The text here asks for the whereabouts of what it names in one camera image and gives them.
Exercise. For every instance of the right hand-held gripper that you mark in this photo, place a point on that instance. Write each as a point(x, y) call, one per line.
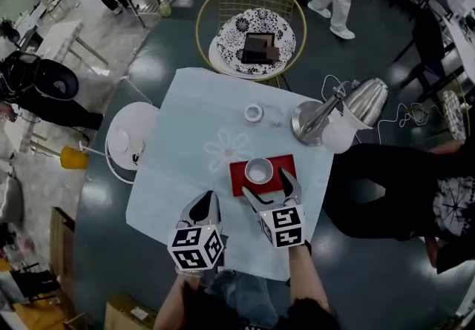
point(284, 226)

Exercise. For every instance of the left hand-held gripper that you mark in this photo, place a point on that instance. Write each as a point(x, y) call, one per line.
point(194, 247)

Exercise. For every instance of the white cup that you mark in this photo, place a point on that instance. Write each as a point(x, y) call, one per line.
point(258, 171)

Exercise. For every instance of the red tray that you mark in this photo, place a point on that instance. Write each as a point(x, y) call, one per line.
point(239, 182)

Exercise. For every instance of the person's right forearm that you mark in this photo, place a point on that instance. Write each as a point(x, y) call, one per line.
point(308, 276)

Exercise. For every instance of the person's left forearm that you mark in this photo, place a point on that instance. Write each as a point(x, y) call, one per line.
point(174, 302)

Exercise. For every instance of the light blue tablecloth table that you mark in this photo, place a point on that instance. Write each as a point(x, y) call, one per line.
point(185, 158)

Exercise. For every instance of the silver desk lamp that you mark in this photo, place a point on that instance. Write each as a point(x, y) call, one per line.
point(310, 122)

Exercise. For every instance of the person's blue jeans legs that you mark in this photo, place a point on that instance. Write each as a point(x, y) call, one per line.
point(241, 297)

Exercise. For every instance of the white round stool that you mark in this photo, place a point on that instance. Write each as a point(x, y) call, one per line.
point(128, 124)

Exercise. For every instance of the cardboard box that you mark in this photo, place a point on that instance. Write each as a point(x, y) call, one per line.
point(128, 313)

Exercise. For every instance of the yellow plastic container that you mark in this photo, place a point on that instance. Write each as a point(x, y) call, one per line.
point(73, 158)

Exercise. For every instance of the black open box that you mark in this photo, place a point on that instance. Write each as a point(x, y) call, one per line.
point(258, 48)

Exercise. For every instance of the black and white floral cushion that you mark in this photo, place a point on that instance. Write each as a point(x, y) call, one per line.
point(234, 43)

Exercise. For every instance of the yellow-green bottle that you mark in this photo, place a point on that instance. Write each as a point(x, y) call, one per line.
point(165, 9)

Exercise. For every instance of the white round-edged table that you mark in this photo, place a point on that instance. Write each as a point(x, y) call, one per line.
point(462, 43)

